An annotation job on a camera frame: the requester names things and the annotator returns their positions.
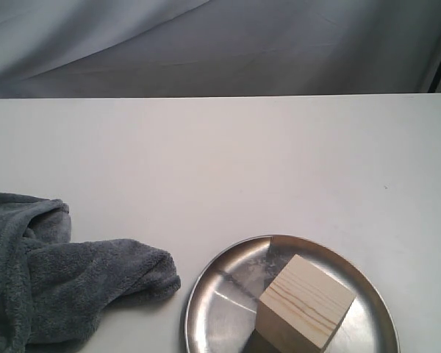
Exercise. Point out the grey backdrop curtain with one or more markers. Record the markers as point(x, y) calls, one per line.
point(102, 49)

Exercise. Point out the round stainless steel plate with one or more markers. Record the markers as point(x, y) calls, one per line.
point(220, 312)

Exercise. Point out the light wooden cube block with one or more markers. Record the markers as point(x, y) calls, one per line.
point(302, 308)

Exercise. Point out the grey-blue fleece towel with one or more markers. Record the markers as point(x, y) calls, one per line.
point(53, 292)

